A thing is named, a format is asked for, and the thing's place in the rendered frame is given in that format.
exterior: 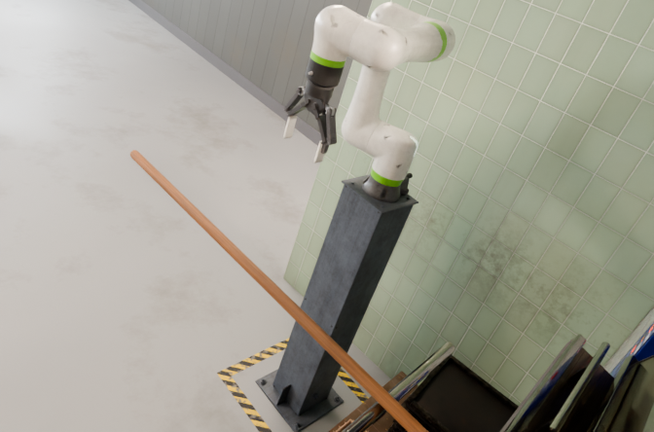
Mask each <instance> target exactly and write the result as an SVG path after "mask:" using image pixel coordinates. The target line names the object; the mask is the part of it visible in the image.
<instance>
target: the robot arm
mask: <svg viewBox="0 0 654 432"><path fill-rule="evenodd" d="M454 45H455V34H454V31H453V29H452V28H451V27H450V26H449V25H448V24H447V23H445V22H443V21H441V20H438V19H435V18H429V17H425V16H422V15H420V14H417V13H415V12H413V11H411V10H408V9H406V8H404V7H402V6H400V5H399V4H396V3H392V2H387V3H383V4H381V5H379V6H378V7H376V8H375V10H374V11H373V13H372V15H371V18H370V19H367V18H364V17H362V16H360V15H358V14H357V13H355V12H354V11H352V10H351V9H349V8H347V7H345V6H342V5H332V6H329V7H326V8H325V9H323V10H322V11H321V12H320V13H319V15H318V16H317V18H316V20H315V24H314V38H313V44H312V49H311V53H310V57H309V63H308V67H307V71H306V77H307V78H308V79H307V83H306V86H305V87H297V90H296V92H295V94H294V95H293V96H292V97H291V99H290V100H289V101H288V102H287V104H286V105H285V106H284V107H283V111H285V112H286V113H287V114H286V115H287V118H286V122H285V125H286V128H285V131H284V135H283V138H284V139H285V138H290V137H292V134H293V131H294V127H295V123H296V120H297V116H295V115H297V114H298V113H300V112H301V111H303V110H305V109H306V108H307V110H308V111H310V112H311V113H312V114H313V115H314V116H315V118H316V119H317V122H318V126H319V130H320V134H321V139H322V141H319V144H318V148H317V151H316V154H315V158H314V161H313V162H314V163H317V162H322V161H323V158H324V154H326V153H327V151H328V148H329V145H333V144H336V143H337V132H336V112H337V108H336V107H334V108H332V107H330V106H329V104H328V103H329V100H330V98H331V97H332V94H333V91H334V87H336V86H337V85H338V84H339V82H340V79H341V77H342V73H343V70H344V67H345V61H346V58H347V57H350V58H352V59H354V60H356V61H357V62H359V63H361V64H362V69H361V72H360V76H359V80H358V83H357V86H356V90H355V93H354V96H353V98H352V100H351V103H350V105H349V108H348V110H347V113H346V115H345V119H344V121H343V124H342V135H343V137H344V139H345V141H346V142H347V143H348V144H350V145H352V146H354V147H356V148H358V149H360V150H362V151H363V152H365V153H367V154H369V155H371V156H373V157H374V162H373V164H372V170H371V173H370V175H369V176H368V177H367V178H366V179H365V180H364V181H363V184H362V188H363V190H364V192H365V193H366V194H368V195H369V196H370V197H372V198H375V199H377V200H380V201H384V202H395V201H397V200H398V199H399V198H400V194H401V195H407V194H408V192H409V189H407V188H408V184H409V179H410V178H412V177H413V174H412V173H408V170H409V168H410V166H411V163H412V161H413V159H414V156H415V154H416V151H417V149H418V140H417V139H416V138H415V137H414V136H413V135H412V134H411V133H409V132H408V131H406V130H403V129H401V128H399V127H396V126H392V125H390V124H388V123H386V122H384V121H382V120H381V119H380V117H379V114H380V109H381V105H382V98H383V94H384V90H385V86H386V83H387V80H388V77H389V74H390V71H391V69H392V68H394V67H395V66H397V65H399V64H402V63H405V62H433V61H438V60H442V59H444V58H446V57H447V56H448V55H449V54H450V53H451V52H452V51H453V49H454ZM302 97H304V98H305V101H303V102H302V103H300V105H298V106H297V107H295V106H296V104H297V103H298V102H299V101H300V100H301V98H302ZM294 107H295V108H294ZM321 113H322V116H319V115H320V114H321ZM326 137H327V139H326Z"/></svg>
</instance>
